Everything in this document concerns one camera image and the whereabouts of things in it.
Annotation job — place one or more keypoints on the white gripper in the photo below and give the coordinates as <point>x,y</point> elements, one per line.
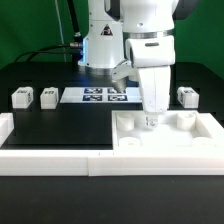
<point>150,66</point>

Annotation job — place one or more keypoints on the white square table top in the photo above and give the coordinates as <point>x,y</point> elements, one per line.
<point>174,130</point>

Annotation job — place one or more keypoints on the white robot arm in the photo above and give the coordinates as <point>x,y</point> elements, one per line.
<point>112,22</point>

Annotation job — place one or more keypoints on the white marker sheet with tags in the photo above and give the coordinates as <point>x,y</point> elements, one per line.
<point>100,95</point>

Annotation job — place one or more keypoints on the white U-shaped fence wall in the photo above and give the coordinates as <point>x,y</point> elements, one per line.
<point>184,161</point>

